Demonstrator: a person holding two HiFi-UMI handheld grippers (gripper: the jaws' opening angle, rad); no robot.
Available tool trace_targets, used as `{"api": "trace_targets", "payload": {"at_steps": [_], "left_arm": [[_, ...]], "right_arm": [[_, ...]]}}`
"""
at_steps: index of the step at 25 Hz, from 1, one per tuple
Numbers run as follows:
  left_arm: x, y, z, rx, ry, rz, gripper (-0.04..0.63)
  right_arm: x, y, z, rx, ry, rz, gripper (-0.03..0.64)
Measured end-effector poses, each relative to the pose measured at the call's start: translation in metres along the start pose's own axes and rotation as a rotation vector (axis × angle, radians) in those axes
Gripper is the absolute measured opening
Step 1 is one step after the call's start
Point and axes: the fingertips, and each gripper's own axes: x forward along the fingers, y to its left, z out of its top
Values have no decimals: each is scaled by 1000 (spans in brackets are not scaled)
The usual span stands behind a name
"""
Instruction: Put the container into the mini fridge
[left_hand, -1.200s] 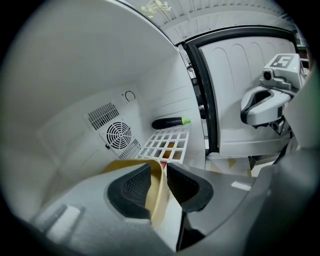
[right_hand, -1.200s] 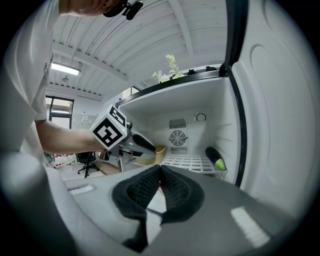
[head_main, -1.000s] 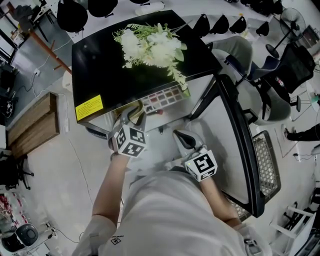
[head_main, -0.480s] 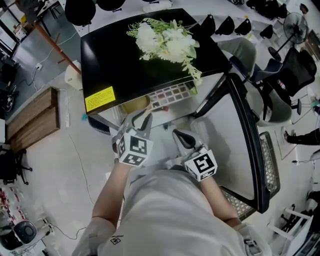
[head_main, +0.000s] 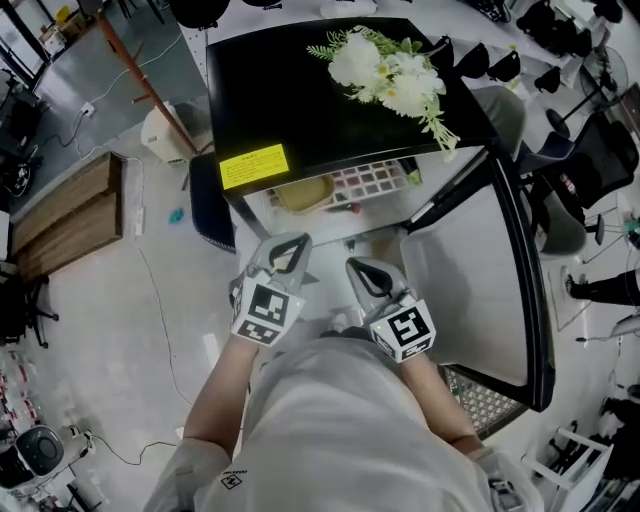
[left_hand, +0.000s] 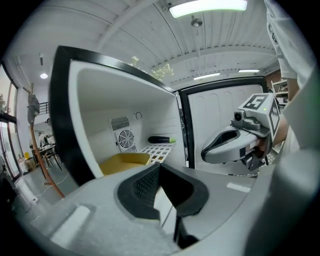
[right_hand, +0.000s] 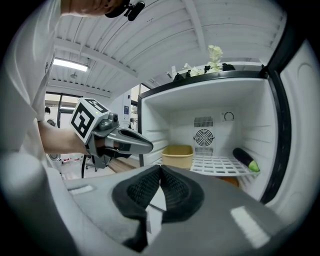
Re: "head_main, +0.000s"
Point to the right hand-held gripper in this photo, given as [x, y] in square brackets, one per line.
[400, 325]

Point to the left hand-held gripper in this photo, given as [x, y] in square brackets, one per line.
[265, 305]

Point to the beige container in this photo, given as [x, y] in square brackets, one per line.
[302, 195]

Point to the person's left forearm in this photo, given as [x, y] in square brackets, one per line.
[220, 390]

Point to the person's right forearm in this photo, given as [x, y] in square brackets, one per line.
[430, 400]

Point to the black padded seat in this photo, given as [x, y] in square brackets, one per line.
[210, 205]

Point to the person's white shirt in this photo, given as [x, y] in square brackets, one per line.
[340, 430]

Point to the teal cloth scrap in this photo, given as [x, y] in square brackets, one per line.
[176, 215]

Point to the yellow sticker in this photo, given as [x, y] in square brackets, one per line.
[254, 166]

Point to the colourful checkered box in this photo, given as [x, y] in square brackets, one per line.
[370, 180]

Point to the white power strip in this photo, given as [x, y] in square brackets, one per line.
[139, 221]

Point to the grey round chair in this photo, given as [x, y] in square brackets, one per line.
[565, 225]

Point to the white floor appliance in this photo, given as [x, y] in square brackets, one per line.
[160, 132]

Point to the wooden crate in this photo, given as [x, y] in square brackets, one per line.
[70, 215]

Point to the grey shell chair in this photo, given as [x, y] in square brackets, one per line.
[502, 117]

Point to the brown coat rack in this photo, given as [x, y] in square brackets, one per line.
[145, 85]

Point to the black mesh office chair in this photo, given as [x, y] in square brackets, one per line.
[595, 160]

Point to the white artificial flower bouquet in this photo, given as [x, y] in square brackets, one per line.
[360, 62]

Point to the round white grey appliance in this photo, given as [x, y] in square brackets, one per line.
[39, 449]

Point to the white frame trolley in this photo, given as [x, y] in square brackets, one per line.
[570, 460]

